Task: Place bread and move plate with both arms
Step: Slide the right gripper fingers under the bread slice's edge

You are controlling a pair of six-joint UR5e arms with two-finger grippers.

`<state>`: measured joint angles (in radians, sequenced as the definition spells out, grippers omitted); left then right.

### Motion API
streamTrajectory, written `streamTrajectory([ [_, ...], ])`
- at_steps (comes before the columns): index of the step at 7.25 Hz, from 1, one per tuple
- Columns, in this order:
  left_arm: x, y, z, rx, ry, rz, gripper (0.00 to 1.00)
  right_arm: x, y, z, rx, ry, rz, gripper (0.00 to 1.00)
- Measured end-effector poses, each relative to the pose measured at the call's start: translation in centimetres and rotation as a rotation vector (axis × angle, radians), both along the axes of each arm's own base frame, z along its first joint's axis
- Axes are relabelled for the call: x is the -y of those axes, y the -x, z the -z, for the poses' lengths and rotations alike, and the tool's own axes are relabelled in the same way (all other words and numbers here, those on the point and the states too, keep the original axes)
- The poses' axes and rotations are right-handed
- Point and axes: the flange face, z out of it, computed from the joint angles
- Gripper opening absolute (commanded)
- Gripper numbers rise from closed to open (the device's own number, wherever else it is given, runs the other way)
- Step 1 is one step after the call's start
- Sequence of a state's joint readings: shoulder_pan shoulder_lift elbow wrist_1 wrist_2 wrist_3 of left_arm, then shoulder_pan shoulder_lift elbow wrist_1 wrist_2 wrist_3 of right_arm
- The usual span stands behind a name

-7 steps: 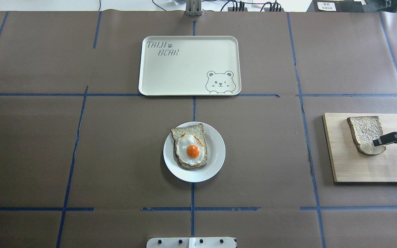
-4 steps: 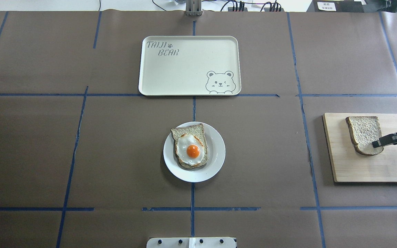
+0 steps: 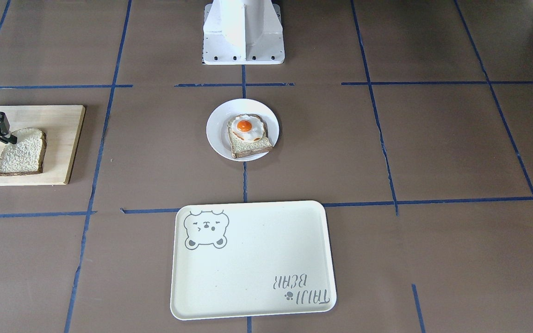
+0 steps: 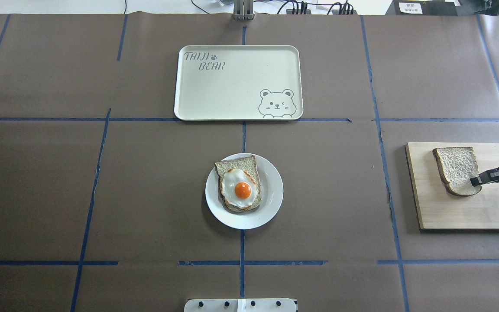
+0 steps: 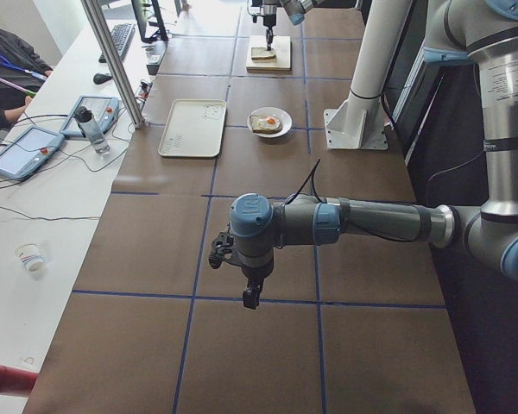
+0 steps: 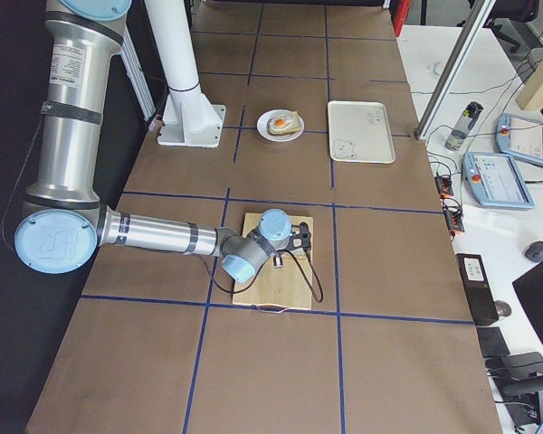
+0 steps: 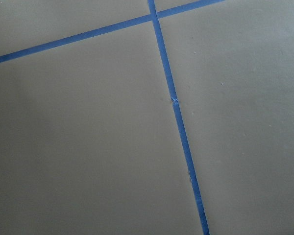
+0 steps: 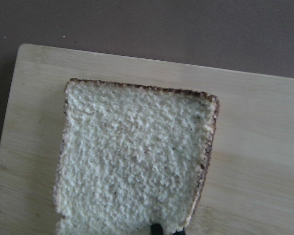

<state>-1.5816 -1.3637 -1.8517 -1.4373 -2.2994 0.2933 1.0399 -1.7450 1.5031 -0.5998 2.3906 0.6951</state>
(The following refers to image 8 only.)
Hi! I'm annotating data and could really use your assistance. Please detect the wooden cutting board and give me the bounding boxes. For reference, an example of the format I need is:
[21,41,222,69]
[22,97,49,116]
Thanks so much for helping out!
[0,44,294,235]

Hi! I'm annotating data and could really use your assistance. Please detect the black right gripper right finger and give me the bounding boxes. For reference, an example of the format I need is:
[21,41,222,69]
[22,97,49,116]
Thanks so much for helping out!
[175,228,186,235]

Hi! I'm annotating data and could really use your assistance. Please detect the bread slice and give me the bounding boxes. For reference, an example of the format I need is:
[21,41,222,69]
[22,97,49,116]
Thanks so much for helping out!
[53,79,220,235]

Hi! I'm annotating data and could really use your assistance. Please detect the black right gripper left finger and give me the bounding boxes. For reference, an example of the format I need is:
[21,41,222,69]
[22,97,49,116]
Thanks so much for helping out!
[150,224,163,235]

